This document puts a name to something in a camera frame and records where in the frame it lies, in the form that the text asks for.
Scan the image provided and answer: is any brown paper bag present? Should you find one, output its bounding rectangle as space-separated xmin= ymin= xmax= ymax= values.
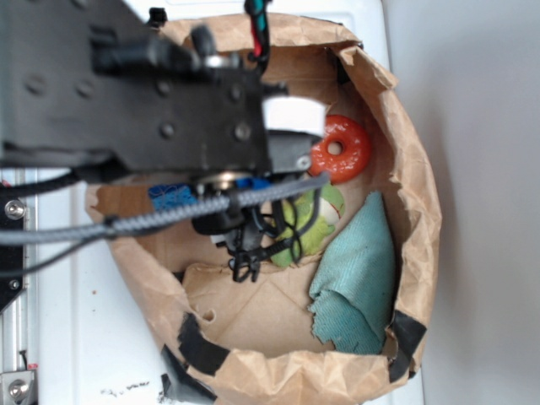
xmin=110 ymin=13 xmax=442 ymax=404

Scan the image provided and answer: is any aluminium extrusion frame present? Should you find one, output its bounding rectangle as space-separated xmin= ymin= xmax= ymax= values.
xmin=1 ymin=170 xmax=39 ymax=404

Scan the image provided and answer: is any green plush toy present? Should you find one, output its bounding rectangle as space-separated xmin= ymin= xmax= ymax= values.
xmin=271 ymin=183 xmax=346 ymax=267

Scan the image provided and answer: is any blue sponge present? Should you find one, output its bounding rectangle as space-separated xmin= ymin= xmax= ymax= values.
xmin=147 ymin=177 xmax=270 ymax=211

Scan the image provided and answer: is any orange donut toy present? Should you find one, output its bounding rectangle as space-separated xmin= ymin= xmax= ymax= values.
xmin=308 ymin=115 xmax=372 ymax=184

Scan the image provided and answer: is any grey braided cable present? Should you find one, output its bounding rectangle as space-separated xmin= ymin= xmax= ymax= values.
xmin=0 ymin=172 xmax=330 ymax=246

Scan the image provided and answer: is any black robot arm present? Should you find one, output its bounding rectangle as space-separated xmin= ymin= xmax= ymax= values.
xmin=1 ymin=1 xmax=325 ymax=184

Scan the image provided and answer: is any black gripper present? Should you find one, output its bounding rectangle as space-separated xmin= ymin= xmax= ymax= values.
xmin=86 ymin=24 xmax=326 ymax=186

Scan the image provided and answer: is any teal cloth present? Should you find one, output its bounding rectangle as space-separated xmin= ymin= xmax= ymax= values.
xmin=309 ymin=192 xmax=396 ymax=355

